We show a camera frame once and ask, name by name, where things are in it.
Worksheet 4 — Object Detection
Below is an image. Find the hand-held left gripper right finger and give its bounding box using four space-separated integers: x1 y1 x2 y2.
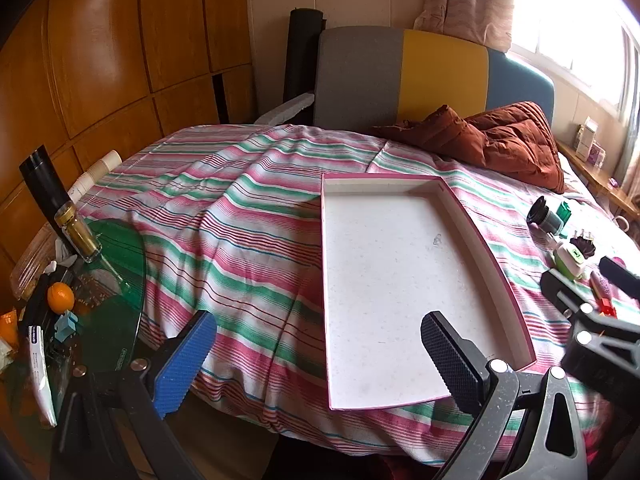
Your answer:
421 311 588 480

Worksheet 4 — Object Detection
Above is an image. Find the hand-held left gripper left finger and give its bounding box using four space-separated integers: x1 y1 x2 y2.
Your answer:
50 310 218 480

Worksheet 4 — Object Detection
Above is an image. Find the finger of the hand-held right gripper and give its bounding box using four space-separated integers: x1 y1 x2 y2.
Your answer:
540 269 640 361
598 256 640 288

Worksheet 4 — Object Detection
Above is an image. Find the lavender oval perforated case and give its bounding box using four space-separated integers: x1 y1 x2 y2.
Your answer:
590 270 615 301

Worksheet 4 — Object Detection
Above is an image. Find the white green plastic gadget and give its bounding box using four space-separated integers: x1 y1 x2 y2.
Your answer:
552 240 588 281

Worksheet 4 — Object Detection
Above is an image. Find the black plug adapter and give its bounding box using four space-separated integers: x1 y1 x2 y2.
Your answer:
570 230 598 258

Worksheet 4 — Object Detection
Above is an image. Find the black monocular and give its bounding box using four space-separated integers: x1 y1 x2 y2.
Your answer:
526 196 566 236

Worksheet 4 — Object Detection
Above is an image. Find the white tray with pink rim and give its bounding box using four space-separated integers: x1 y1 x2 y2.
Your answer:
320 172 538 412

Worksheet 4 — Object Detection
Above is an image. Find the wooden side shelf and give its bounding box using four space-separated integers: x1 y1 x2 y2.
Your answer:
555 137 640 233

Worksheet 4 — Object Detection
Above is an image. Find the light blue small object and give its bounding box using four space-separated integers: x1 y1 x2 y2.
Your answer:
54 310 81 343

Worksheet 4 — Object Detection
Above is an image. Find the green glass round table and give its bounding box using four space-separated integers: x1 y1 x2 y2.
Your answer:
10 217 147 411

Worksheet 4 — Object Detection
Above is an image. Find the white box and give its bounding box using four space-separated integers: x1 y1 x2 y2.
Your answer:
575 116 599 161

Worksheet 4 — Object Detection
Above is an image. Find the orange fruit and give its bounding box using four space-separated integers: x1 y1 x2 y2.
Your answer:
46 282 76 315

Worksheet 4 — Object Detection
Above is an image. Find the white tube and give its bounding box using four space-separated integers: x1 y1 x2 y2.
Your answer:
24 325 58 428

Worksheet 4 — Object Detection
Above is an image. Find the pink green striped blanket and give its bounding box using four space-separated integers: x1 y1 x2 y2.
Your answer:
75 124 640 468

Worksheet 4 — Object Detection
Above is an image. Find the rust brown quilted blanket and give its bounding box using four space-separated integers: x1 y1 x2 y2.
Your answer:
370 101 566 194

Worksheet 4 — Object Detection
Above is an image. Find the glass jar with gold lid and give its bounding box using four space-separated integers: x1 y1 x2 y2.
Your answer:
54 202 103 263

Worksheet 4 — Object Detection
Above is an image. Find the orange packet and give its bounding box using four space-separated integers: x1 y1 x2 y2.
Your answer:
0 312 21 351

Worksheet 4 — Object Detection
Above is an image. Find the stack of paper cups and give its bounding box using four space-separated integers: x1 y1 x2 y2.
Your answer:
67 149 123 201

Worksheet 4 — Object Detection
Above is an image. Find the black bottle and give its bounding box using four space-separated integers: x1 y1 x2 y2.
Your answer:
19 145 71 216

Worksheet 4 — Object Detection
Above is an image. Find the window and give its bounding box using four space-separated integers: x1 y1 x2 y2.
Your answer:
510 0 640 126

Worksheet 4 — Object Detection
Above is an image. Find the white foam piece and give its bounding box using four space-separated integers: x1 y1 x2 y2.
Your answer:
254 92 315 126

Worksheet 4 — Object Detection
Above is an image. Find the grey yellow blue headboard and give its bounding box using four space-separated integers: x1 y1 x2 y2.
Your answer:
312 27 556 133

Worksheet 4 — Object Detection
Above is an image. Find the beige patterned curtain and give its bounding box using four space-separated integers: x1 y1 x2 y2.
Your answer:
414 0 516 53

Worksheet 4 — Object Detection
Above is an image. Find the wooden wardrobe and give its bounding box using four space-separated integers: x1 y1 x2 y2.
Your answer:
0 0 258 311

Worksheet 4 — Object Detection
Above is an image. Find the black rolled mat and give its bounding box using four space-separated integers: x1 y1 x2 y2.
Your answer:
283 8 328 106

